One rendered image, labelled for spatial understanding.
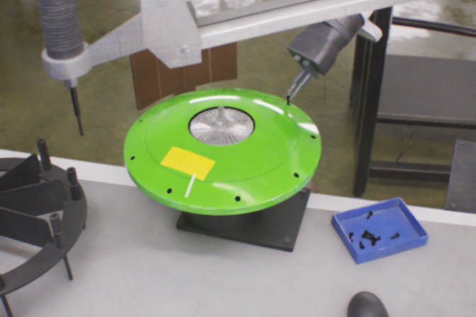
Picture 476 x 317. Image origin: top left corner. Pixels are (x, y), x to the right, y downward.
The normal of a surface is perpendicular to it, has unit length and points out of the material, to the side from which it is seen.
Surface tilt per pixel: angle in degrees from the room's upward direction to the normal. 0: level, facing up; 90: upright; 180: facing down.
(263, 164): 17
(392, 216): 0
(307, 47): 35
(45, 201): 86
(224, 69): 90
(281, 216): 0
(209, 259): 0
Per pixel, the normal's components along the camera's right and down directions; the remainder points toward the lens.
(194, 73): 0.40, 0.55
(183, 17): 0.12, 0.60
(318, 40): -0.43, -0.47
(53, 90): -0.03, -0.79
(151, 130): -0.38, -0.74
